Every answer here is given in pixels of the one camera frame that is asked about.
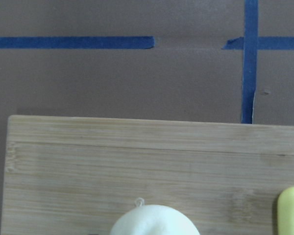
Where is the wooden cutting board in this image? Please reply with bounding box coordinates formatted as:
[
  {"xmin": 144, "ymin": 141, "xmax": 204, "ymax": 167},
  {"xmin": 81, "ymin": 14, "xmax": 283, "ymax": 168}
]
[{"xmin": 1, "ymin": 115, "xmax": 294, "ymax": 235}]

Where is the yellow plastic knife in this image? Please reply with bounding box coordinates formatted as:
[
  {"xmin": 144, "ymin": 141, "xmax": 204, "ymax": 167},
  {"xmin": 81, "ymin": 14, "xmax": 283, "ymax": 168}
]
[{"xmin": 277, "ymin": 187, "xmax": 294, "ymax": 235}]

